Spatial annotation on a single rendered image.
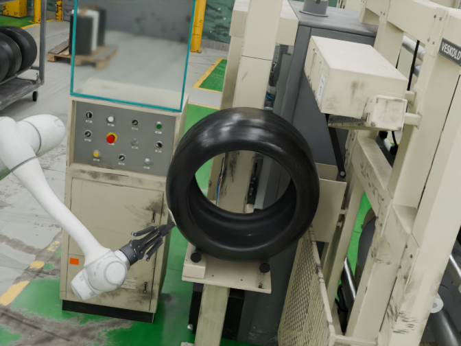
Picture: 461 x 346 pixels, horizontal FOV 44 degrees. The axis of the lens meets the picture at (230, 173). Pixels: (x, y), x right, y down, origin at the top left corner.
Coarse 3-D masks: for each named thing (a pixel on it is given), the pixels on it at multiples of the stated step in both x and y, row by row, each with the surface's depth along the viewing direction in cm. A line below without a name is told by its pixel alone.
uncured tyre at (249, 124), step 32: (192, 128) 226; (224, 128) 209; (256, 128) 208; (288, 128) 219; (192, 160) 211; (288, 160) 209; (192, 192) 247; (288, 192) 245; (192, 224) 220; (224, 224) 251; (256, 224) 251; (288, 224) 221; (224, 256) 226; (256, 256) 225
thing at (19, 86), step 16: (0, 0) 559; (16, 0) 586; (0, 32) 583; (16, 32) 608; (0, 48) 546; (16, 48) 585; (32, 48) 618; (0, 64) 539; (16, 64) 583; (32, 64) 637; (0, 80) 555; (16, 80) 651; (32, 80) 658; (0, 96) 590; (16, 96) 595; (32, 96) 652
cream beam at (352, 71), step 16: (320, 48) 203; (336, 48) 209; (352, 48) 215; (368, 48) 221; (320, 64) 191; (336, 64) 180; (352, 64) 184; (368, 64) 189; (384, 64) 193; (336, 80) 175; (352, 80) 175; (368, 80) 175; (384, 80) 174; (400, 80) 174; (336, 96) 177; (352, 96) 177; (368, 96) 176; (400, 96) 176; (336, 112) 179; (352, 112) 178
